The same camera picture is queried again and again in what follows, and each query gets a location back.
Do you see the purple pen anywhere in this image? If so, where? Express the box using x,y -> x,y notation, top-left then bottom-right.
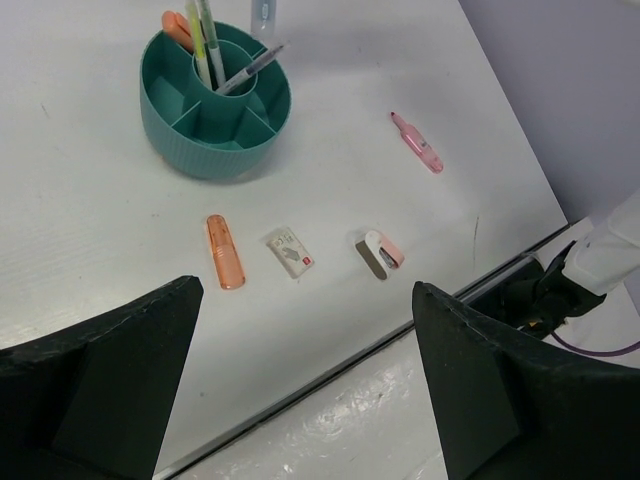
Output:
216,43 -> 289,95

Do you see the pink white stapler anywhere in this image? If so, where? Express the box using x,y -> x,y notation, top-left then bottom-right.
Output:
355,230 -> 405,281

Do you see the orange capped highlighter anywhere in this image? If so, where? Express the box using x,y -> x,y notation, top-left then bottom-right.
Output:
161,11 -> 194,53

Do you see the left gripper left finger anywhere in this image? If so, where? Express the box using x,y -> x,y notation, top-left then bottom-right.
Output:
1,276 -> 203,479

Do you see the white staples box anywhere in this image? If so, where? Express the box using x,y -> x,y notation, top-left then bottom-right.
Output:
265,227 -> 314,279

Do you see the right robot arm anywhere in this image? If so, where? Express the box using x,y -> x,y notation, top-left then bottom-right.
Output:
472,192 -> 639,339

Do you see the orange transparent cap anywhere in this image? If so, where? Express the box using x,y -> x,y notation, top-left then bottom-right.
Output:
206,214 -> 246,290

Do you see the yellow pen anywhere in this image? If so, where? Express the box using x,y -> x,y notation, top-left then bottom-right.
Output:
185,0 -> 212,89

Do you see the green white pen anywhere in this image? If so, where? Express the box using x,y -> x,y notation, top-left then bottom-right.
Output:
197,0 -> 226,87

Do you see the pink highlighter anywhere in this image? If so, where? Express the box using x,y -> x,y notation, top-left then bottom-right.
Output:
390,112 -> 444,174

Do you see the blue highlighter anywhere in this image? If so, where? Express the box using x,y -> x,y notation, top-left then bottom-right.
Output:
250,0 -> 277,39

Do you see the teal round organizer container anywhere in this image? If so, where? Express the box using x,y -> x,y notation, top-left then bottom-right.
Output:
140,32 -> 292,180

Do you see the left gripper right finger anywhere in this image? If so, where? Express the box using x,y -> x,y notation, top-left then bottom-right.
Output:
412,282 -> 639,479

